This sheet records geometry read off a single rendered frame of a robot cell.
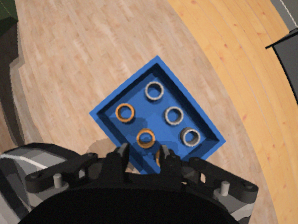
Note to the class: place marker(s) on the grey metal bushing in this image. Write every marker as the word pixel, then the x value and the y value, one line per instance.
pixel 157 84
pixel 179 119
pixel 194 141

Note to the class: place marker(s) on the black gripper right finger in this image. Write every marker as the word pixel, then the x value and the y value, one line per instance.
pixel 235 193

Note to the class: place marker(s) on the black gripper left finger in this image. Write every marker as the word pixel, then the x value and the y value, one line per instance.
pixel 65 175

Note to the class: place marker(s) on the blue crate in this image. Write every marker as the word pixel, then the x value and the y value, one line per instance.
pixel 150 114

